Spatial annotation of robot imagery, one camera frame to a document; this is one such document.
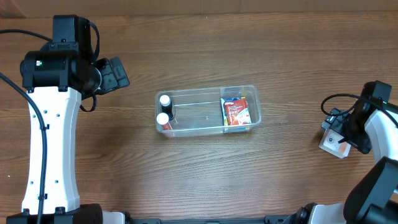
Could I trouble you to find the white Hansaplast plaster box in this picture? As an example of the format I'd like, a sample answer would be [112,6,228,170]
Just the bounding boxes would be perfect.
[319,129,351,159]

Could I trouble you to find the black bottle white cap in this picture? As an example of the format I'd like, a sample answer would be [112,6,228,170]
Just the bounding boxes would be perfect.
[159,95,174,121]

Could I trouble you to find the orange tube white cap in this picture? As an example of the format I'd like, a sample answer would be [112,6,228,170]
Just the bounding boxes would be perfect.
[156,113,172,130]

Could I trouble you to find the red medicine box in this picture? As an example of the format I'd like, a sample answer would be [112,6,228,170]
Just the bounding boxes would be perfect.
[222,97,252,126]

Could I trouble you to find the blue VapoDrops box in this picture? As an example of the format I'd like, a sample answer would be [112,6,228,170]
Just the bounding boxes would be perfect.
[220,96,251,128]

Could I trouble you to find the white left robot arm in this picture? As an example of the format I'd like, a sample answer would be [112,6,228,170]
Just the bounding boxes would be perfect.
[6,50,130,223]

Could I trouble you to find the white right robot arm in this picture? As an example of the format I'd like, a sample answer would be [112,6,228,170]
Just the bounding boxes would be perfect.
[281,96,397,223]

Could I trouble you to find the clear plastic container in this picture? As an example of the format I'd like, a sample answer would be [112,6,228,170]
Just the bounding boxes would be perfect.
[155,85,261,138]

